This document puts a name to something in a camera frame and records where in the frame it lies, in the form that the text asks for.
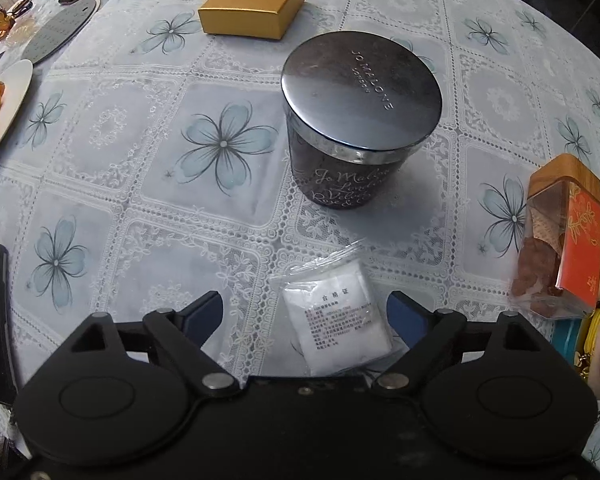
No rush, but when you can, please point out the grey round trivet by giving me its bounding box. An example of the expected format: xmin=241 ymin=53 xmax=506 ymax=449
xmin=19 ymin=0 xmax=101 ymax=66

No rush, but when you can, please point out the white plate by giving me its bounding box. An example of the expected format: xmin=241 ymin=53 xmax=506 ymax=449
xmin=0 ymin=59 xmax=34 ymax=171

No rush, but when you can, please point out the floral lace tablecloth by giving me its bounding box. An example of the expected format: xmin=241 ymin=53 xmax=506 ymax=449
xmin=0 ymin=0 xmax=600 ymax=461

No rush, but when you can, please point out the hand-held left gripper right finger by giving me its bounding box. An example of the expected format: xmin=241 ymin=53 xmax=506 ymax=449
xmin=372 ymin=290 xmax=549 ymax=394

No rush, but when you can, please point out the dark candle jar with lid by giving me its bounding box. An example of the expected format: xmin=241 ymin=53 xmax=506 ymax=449
xmin=281 ymin=34 xmax=443 ymax=212

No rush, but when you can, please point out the clear container with wooden lid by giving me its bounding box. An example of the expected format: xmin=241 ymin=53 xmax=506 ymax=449
xmin=510 ymin=154 xmax=600 ymax=320

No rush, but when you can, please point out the white packet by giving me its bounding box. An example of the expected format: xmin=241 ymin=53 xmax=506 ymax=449
xmin=269 ymin=240 xmax=396 ymax=377

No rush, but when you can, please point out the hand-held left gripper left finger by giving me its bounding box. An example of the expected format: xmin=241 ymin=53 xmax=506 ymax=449
xmin=65 ymin=290 xmax=241 ymax=396

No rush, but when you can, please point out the gold cardboard box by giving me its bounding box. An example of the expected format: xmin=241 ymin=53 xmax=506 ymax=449
xmin=198 ymin=0 xmax=305 ymax=41

